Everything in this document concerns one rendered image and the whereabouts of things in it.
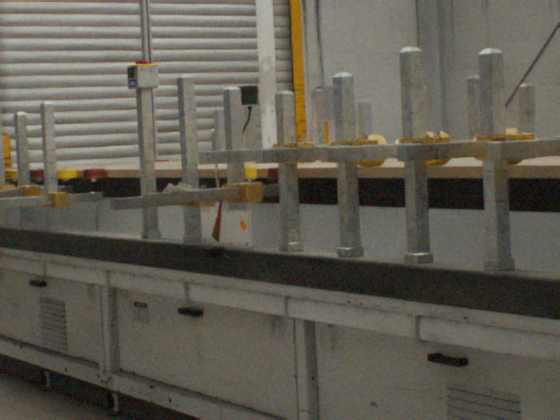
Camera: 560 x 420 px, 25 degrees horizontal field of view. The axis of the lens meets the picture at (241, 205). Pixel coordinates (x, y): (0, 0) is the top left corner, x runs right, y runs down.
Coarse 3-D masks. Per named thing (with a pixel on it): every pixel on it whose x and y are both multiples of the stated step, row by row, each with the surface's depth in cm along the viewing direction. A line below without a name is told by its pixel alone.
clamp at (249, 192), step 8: (224, 184) 342; (232, 184) 338; (240, 184) 335; (248, 184) 333; (256, 184) 334; (240, 192) 335; (248, 192) 333; (256, 192) 334; (232, 200) 339; (240, 200) 335; (248, 200) 333; (256, 200) 334
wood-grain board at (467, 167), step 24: (72, 168) 520; (120, 168) 469; (168, 168) 428; (264, 168) 364; (312, 168) 344; (360, 168) 326; (384, 168) 317; (432, 168) 302; (456, 168) 294; (480, 168) 287; (528, 168) 274; (552, 168) 268
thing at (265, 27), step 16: (256, 0) 502; (256, 16) 502; (272, 16) 501; (272, 32) 501; (272, 48) 501; (272, 64) 502; (272, 80) 502; (272, 96) 502; (272, 112) 502; (272, 128) 502; (272, 144) 502
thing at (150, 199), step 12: (168, 192) 325; (180, 192) 326; (192, 192) 328; (204, 192) 330; (216, 192) 332; (228, 192) 334; (264, 192) 340; (276, 192) 342; (144, 204) 324; (156, 204) 323
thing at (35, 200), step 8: (96, 192) 452; (0, 200) 433; (8, 200) 434; (16, 200) 436; (24, 200) 437; (32, 200) 439; (40, 200) 440; (48, 200) 442; (72, 200) 447; (80, 200) 448; (88, 200) 450; (96, 200) 451; (0, 208) 433
